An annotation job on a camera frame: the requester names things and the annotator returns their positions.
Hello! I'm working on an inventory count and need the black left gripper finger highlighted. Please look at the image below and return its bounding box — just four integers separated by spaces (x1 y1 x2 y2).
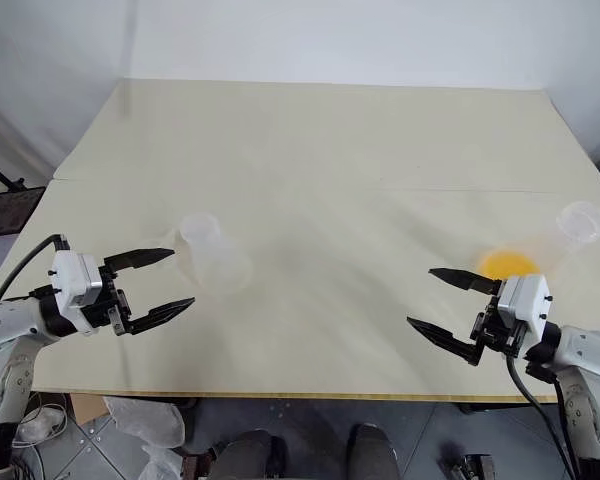
112 297 197 338
103 247 176 274

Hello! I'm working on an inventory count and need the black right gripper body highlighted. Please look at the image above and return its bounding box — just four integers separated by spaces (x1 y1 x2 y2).
471 294 527 359

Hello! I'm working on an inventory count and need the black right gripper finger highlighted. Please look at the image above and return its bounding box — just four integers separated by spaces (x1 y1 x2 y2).
428 267 503 298
405 316 485 368

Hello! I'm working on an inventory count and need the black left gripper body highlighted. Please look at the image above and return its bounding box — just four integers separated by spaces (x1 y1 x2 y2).
81 263 132 333

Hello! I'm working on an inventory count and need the clear plastic cup left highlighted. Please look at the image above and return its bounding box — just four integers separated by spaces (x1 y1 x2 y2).
171 211 254 302

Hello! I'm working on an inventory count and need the clear plastic cup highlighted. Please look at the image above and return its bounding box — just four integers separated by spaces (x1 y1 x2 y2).
474 199 600 282
171 211 254 302

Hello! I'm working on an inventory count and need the clear plastic cup right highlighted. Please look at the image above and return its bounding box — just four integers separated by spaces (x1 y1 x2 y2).
474 199 600 282

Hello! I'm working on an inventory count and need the brown cardboard piece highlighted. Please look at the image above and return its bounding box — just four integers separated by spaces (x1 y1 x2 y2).
69 393 110 427

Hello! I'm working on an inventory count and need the crumpled clear plastic bag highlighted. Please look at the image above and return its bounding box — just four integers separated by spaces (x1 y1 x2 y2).
103 396 187 449
140 443 182 480

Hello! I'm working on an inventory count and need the black clamp device on floor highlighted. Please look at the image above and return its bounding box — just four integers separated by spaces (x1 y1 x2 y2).
447 451 497 480

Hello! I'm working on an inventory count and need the dark rounded shape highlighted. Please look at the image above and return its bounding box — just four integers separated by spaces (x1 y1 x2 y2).
212 428 287 480
346 422 402 480

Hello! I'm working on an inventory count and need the black metal stand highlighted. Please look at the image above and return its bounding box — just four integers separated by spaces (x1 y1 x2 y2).
0 153 49 242

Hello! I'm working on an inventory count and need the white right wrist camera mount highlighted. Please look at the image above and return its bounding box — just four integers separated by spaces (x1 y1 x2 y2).
496 273 554 337

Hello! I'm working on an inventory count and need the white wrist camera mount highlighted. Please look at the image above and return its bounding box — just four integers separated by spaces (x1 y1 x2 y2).
47 249 104 335
496 273 554 337

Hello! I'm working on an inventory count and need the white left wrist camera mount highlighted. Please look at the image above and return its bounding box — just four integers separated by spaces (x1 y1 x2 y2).
47 249 104 335

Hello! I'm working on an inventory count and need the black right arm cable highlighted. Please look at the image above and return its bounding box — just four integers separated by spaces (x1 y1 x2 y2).
503 348 583 480

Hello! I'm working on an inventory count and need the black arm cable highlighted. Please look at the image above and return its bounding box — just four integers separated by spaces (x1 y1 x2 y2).
503 348 583 480
0 232 72 303

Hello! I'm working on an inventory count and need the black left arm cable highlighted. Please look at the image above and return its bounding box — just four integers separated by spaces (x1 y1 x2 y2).
0 232 72 303

